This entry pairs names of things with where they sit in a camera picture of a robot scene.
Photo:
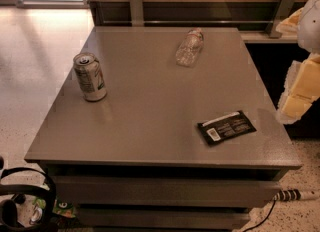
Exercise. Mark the green snack bag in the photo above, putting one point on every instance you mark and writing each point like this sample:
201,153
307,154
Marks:
61,209

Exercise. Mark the right metal wall bracket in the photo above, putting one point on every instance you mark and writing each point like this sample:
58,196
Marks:
282,11

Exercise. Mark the metal wall bracket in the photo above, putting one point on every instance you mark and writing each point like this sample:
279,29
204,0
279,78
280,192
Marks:
137,14
282,11

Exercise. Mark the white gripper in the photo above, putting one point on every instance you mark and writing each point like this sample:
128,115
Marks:
310,26

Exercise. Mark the left metal wall bracket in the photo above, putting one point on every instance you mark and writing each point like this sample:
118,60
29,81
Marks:
137,14

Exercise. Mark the black snack packet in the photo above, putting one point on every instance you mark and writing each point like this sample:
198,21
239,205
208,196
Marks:
225,127

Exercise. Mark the striped cable connector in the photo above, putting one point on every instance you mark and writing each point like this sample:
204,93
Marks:
296,195

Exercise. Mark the black headphones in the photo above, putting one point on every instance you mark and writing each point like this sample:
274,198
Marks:
8,207

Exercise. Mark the horizontal metal rail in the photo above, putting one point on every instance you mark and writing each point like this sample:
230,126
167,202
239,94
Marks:
180,23

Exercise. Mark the clear plastic water bottle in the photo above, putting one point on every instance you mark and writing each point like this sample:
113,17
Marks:
189,49

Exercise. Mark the silver soda can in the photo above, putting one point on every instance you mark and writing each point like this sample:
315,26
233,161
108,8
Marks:
90,77

